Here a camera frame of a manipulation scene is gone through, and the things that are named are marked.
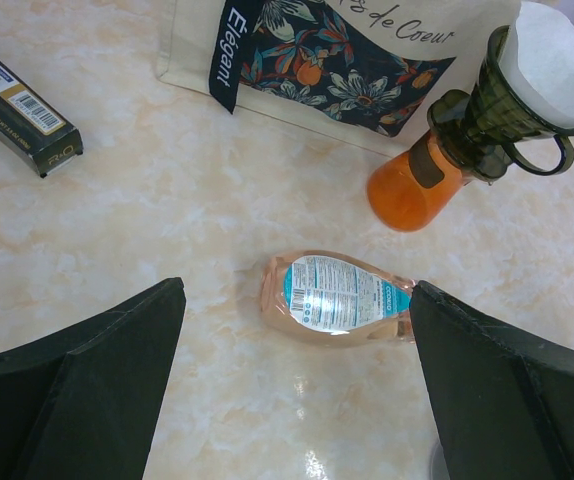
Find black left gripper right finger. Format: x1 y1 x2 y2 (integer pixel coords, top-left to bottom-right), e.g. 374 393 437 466
410 281 574 479

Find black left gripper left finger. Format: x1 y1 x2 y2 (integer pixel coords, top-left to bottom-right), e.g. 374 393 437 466
0 277 186 479

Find dark green glass dripper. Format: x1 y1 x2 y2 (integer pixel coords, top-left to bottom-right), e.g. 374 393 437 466
427 26 574 182

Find pink liquid soap bottle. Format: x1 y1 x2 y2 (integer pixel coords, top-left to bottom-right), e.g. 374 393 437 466
260 250 416 347

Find black rectangular box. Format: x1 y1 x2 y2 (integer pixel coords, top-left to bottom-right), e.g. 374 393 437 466
0 61 84 178

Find beige canvas tote bag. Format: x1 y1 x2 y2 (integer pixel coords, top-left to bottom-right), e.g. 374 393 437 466
157 0 520 156

